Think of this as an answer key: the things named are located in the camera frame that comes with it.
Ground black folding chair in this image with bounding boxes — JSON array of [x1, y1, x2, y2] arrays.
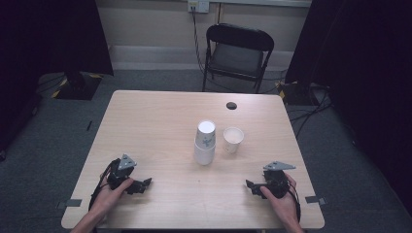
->
[[201, 22, 276, 95]]

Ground black floor cables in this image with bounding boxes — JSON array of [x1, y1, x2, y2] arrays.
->
[[286, 82, 334, 139]]

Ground white paper cup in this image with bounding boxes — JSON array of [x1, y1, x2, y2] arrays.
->
[[193, 142, 217, 167], [194, 119, 217, 150], [223, 126, 246, 155]]

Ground black stand base yellow tape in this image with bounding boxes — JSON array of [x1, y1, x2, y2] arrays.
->
[[275, 80, 320, 106], [51, 71, 105, 101]]

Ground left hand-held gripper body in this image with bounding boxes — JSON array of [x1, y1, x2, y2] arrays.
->
[[106, 153, 138, 192]]

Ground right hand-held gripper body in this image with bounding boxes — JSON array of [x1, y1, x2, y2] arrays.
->
[[261, 160, 297, 200]]

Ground white wall socket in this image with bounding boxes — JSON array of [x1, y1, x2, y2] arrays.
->
[[188, 0, 211, 15]]

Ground black curtain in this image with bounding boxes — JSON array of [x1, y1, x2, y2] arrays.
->
[[285, 0, 412, 215], [0, 0, 115, 153]]

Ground grey tape strip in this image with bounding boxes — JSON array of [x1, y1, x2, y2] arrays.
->
[[55, 198, 83, 210], [304, 195, 327, 207]]

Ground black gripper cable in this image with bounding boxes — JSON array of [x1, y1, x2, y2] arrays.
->
[[287, 181, 302, 223], [87, 157, 120, 212]]

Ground black braided power cable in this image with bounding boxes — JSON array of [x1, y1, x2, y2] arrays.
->
[[190, 6, 208, 76]]

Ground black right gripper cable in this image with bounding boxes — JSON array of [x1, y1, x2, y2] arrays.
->
[[287, 181, 302, 223]]

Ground grey wall cable trunking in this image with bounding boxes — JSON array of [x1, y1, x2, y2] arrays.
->
[[208, 0, 313, 9]]

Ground person's left hand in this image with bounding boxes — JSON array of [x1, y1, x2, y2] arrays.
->
[[91, 177, 135, 218]]

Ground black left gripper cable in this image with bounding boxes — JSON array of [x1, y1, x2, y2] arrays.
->
[[87, 157, 120, 212]]

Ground person's right hand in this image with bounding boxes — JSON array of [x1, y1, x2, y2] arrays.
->
[[259, 172, 301, 225]]

